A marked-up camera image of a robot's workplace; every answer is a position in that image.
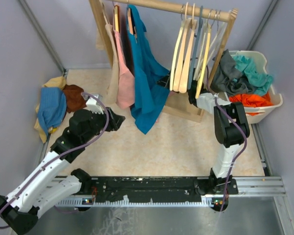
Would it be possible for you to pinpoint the blue t-shirt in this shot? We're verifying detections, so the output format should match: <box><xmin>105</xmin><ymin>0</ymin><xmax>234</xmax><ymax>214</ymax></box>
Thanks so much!
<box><xmin>127</xmin><ymin>4</ymin><xmax>170</xmax><ymax>134</ymax></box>

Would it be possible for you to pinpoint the orange hanger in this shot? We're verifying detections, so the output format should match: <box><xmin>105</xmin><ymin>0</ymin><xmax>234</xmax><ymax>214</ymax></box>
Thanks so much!
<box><xmin>127</xmin><ymin>8</ymin><xmax>137</xmax><ymax>40</ymax></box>

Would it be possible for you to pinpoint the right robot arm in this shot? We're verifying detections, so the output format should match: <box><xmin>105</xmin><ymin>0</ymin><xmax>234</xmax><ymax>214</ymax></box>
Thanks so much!
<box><xmin>196</xmin><ymin>89</ymin><xmax>250</xmax><ymax>194</ymax></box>

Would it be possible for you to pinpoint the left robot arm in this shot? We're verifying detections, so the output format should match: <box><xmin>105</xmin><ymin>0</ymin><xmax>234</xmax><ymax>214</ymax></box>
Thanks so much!
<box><xmin>0</xmin><ymin>107</ymin><xmax>125</xmax><ymax>235</ymax></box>

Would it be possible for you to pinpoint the light wooden hanger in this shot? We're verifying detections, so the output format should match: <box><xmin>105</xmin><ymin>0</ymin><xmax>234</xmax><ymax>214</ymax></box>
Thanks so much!
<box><xmin>179</xmin><ymin>4</ymin><xmax>197</xmax><ymax>93</ymax></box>

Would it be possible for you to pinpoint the blue hanger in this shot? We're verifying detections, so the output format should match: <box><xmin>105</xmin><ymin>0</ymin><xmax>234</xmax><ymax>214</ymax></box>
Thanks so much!
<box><xmin>188</xmin><ymin>6</ymin><xmax>203</xmax><ymax>90</ymax></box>

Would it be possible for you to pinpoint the pink hanging t-shirt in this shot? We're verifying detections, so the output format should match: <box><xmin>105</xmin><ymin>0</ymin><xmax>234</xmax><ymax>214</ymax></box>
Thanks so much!
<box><xmin>114</xmin><ymin>30</ymin><xmax>135</xmax><ymax>109</ymax></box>

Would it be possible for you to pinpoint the brown shirt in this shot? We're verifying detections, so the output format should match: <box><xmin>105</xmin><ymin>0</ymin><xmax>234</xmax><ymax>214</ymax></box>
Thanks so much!
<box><xmin>63</xmin><ymin>85</ymin><xmax>86</xmax><ymax>113</ymax></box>

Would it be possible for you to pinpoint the grey shirt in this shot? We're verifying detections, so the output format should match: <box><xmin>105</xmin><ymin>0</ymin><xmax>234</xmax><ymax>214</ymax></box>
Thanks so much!
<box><xmin>210</xmin><ymin>50</ymin><xmax>256</xmax><ymax>96</ymax></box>

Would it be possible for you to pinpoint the cream wooden hanger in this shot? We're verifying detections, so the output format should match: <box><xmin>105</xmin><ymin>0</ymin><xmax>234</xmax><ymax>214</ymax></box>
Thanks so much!
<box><xmin>170</xmin><ymin>2</ymin><xmax>189</xmax><ymax>92</ymax></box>

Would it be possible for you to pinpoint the light blue ribbed shirt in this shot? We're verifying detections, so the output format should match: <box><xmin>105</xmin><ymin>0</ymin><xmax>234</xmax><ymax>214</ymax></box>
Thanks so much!
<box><xmin>37</xmin><ymin>87</ymin><xmax>67</xmax><ymax>134</ymax></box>

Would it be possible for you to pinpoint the white hanger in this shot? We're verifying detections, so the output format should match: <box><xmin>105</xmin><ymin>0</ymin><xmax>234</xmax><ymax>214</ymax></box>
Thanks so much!
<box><xmin>193</xmin><ymin>11</ymin><xmax>225</xmax><ymax>81</ymax></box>

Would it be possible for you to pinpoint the beige hanging t-shirt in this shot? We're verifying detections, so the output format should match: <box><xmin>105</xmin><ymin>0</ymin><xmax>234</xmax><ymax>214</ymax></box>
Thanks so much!
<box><xmin>95</xmin><ymin>2</ymin><xmax>121</xmax><ymax>105</ymax></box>

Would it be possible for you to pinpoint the orange shirt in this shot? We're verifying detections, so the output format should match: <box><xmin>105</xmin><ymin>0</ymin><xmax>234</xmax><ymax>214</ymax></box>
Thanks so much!
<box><xmin>229</xmin><ymin>93</ymin><xmax>274</xmax><ymax>108</ymax></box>

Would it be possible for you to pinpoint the yellow hanger holding pink shirt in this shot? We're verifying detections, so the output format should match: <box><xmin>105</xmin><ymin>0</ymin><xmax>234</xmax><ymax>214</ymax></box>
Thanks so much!
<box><xmin>112</xmin><ymin>2</ymin><xmax>120</xmax><ymax>32</ymax></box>

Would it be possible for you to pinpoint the teal shirt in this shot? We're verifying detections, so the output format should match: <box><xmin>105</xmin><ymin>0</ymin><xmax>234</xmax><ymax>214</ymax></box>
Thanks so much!
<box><xmin>233</xmin><ymin>55</ymin><xmax>273</xmax><ymax>96</ymax></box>

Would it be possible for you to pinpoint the wooden clothes rack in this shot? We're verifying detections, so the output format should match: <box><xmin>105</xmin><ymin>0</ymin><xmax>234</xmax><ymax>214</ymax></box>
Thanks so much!
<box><xmin>89</xmin><ymin>0</ymin><xmax>238</xmax><ymax>122</ymax></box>

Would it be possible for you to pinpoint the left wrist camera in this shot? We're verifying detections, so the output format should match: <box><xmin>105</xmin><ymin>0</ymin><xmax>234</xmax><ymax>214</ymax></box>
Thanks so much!
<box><xmin>81</xmin><ymin>92</ymin><xmax>104</xmax><ymax>115</ymax></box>

